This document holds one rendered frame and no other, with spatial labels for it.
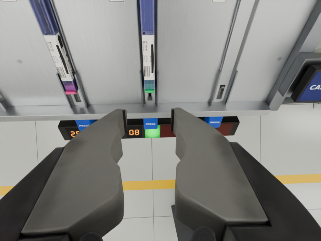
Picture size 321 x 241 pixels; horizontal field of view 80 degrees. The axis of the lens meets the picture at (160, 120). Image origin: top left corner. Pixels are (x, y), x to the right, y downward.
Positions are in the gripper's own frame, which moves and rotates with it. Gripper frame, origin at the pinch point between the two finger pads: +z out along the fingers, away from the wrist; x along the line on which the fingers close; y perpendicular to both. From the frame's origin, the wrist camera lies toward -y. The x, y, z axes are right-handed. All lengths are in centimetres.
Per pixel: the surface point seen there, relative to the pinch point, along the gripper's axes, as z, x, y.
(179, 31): 14.1, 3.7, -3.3
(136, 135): 20.1, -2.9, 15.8
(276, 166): 65, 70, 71
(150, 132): 20.0, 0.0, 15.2
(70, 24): 13.9, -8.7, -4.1
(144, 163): 67, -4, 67
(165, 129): 19.8, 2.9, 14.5
